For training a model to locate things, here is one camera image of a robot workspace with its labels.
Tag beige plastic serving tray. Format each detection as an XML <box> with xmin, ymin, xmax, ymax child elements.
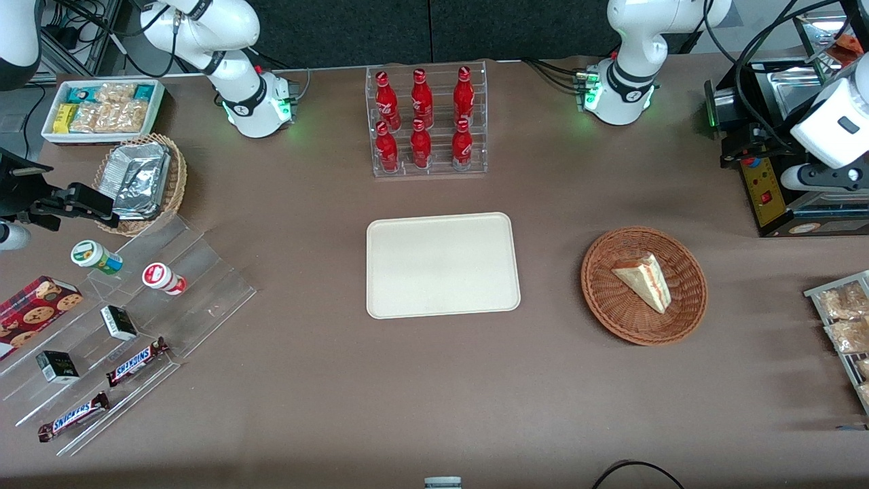
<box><xmin>366</xmin><ymin>212</ymin><xmax>521</xmax><ymax>320</ymax></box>

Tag green lid white cup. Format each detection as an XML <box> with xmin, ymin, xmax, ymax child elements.
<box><xmin>71</xmin><ymin>240</ymin><xmax>124</xmax><ymax>276</ymax></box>

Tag brown round wicker basket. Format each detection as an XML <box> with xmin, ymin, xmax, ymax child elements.
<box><xmin>580</xmin><ymin>226</ymin><xmax>708</xmax><ymax>346</ymax></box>

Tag red lid white cup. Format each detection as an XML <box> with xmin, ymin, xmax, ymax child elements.
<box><xmin>141</xmin><ymin>262</ymin><xmax>187</xmax><ymax>296</ymax></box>

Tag black left arm base cables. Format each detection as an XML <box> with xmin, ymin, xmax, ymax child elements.
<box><xmin>521</xmin><ymin>57</ymin><xmax>586</xmax><ymax>93</ymax></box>

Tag light woven wicker basket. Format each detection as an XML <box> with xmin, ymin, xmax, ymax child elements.
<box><xmin>92</xmin><ymin>133</ymin><xmax>188</xmax><ymax>237</ymax></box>

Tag small black box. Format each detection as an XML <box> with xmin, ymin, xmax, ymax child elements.
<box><xmin>100</xmin><ymin>305</ymin><xmax>138</xmax><ymax>342</ymax></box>
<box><xmin>35</xmin><ymin>350</ymin><xmax>81</xmax><ymax>385</ymax></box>

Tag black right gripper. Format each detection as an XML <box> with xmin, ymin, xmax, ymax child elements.
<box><xmin>0</xmin><ymin>149</ymin><xmax>120</xmax><ymax>231</ymax></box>

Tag brown Snickers bar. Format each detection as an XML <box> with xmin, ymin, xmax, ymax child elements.
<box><xmin>105</xmin><ymin>337</ymin><xmax>170</xmax><ymax>388</ymax></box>
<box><xmin>37</xmin><ymin>391</ymin><xmax>111</xmax><ymax>443</ymax></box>

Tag black looped cable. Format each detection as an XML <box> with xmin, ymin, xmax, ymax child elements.
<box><xmin>591</xmin><ymin>460</ymin><xmax>686</xmax><ymax>489</ymax></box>

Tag silver foil pack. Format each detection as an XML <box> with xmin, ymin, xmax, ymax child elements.
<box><xmin>109</xmin><ymin>142</ymin><xmax>171</xmax><ymax>179</ymax></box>
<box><xmin>109</xmin><ymin>163</ymin><xmax>169</xmax><ymax>220</ymax></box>

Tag clear acrylic bottle rack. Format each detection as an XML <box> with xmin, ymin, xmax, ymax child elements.
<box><xmin>365</xmin><ymin>60</ymin><xmax>488</xmax><ymax>179</ymax></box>

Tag aluminium frame with cables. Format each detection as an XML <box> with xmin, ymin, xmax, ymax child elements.
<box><xmin>39</xmin><ymin>0</ymin><xmax>124</xmax><ymax>77</ymax></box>

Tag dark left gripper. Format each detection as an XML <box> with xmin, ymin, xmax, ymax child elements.
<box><xmin>720</xmin><ymin>124</ymin><xmax>810</xmax><ymax>172</ymax></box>

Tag red cola bottle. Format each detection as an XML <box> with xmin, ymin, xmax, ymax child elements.
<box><xmin>411</xmin><ymin>68</ymin><xmax>434</xmax><ymax>128</ymax></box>
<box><xmin>411</xmin><ymin>119</ymin><xmax>432</xmax><ymax>169</ymax></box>
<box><xmin>375</xmin><ymin>121</ymin><xmax>400</xmax><ymax>172</ymax></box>
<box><xmin>375</xmin><ymin>70</ymin><xmax>401</xmax><ymax>131</ymax></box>
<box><xmin>454</xmin><ymin>65</ymin><xmax>475</xmax><ymax>126</ymax></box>
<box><xmin>452</xmin><ymin>119</ymin><xmax>473</xmax><ymax>170</ymax></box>

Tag clear acrylic stepped display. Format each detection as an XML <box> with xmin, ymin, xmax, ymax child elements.
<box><xmin>0</xmin><ymin>214</ymin><xmax>257</xmax><ymax>457</ymax></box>

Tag clear cracker bag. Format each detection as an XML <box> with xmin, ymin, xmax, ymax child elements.
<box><xmin>71</xmin><ymin>102</ymin><xmax>111</xmax><ymax>134</ymax></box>
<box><xmin>102</xmin><ymin>101</ymin><xmax>148</xmax><ymax>134</ymax></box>
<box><xmin>95</xmin><ymin>82</ymin><xmax>137</xmax><ymax>106</ymax></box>

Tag red plaid cookie box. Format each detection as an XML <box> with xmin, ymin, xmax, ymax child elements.
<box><xmin>0</xmin><ymin>275</ymin><xmax>84</xmax><ymax>361</ymax></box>

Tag black hot food warmer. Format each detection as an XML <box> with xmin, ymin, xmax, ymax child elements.
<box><xmin>704</xmin><ymin>12</ymin><xmax>869</xmax><ymax>238</ymax></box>

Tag triangle sandwich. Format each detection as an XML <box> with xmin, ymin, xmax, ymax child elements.
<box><xmin>611</xmin><ymin>253</ymin><xmax>673</xmax><ymax>314</ymax></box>

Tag grey metal wire tray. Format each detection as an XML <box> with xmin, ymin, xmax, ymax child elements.
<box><xmin>804</xmin><ymin>270</ymin><xmax>869</xmax><ymax>416</ymax></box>

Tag white rectangular snack bin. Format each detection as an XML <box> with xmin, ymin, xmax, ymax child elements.
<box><xmin>41</xmin><ymin>78</ymin><xmax>166</xmax><ymax>145</ymax></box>

